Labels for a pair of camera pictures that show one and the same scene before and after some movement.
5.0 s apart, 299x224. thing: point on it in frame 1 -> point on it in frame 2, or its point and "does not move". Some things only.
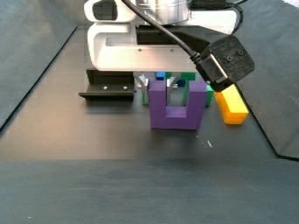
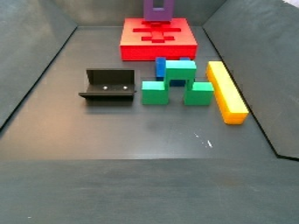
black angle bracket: x=108 y=84 does not move
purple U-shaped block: x=177 y=117 -> x=159 y=13
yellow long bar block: x=232 y=105 does not move
